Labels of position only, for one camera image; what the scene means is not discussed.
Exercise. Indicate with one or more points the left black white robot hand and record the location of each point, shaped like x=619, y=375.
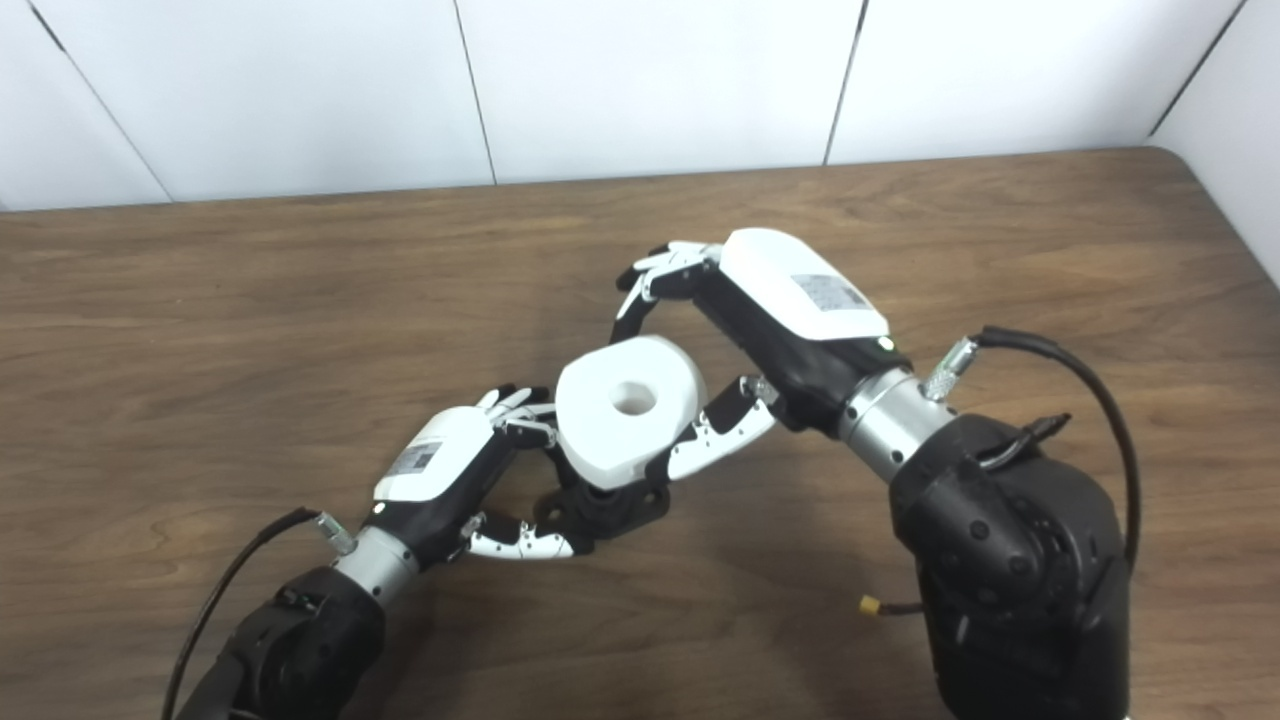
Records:
x=440, y=470

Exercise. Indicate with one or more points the round white plastic piece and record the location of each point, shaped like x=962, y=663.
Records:
x=625, y=410

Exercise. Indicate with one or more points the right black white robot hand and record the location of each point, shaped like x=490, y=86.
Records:
x=800, y=310

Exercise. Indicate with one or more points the black plastic holder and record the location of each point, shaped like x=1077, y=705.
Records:
x=610, y=505

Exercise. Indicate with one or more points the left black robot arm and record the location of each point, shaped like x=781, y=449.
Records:
x=300, y=630

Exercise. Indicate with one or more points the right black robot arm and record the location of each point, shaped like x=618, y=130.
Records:
x=1010, y=560

